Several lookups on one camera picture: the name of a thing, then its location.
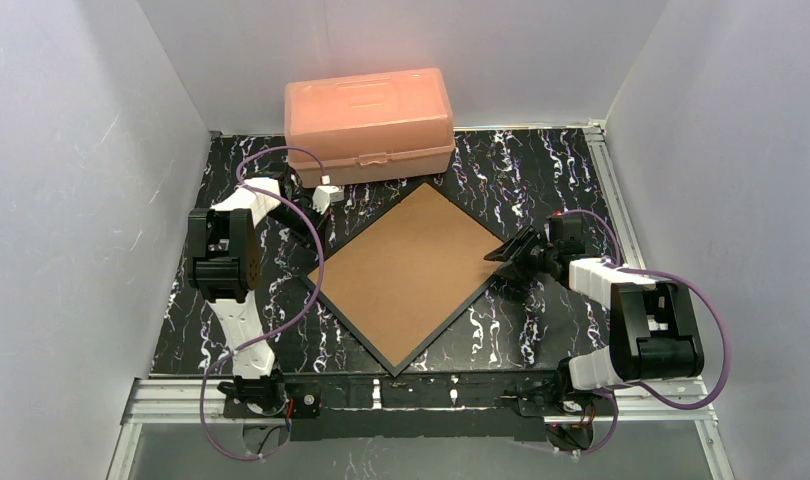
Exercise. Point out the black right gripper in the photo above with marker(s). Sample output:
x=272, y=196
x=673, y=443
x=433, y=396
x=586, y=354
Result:
x=528, y=252

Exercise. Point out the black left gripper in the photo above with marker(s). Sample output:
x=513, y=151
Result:
x=309, y=216

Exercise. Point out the brown cardboard backing board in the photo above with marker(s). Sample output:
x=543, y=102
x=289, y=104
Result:
x=405, y=272

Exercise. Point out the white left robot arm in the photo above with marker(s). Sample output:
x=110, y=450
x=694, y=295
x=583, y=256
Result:
x=225, y=257

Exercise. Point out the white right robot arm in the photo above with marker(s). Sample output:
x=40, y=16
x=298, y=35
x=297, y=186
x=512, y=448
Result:
x=653, y=330

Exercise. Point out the pink plastic storage box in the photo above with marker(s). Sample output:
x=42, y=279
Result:
x=369, y=128

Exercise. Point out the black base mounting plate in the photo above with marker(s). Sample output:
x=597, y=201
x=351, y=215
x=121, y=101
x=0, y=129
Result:
x=524, y=405

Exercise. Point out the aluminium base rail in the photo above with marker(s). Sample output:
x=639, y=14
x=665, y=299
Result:
x=173, y=430

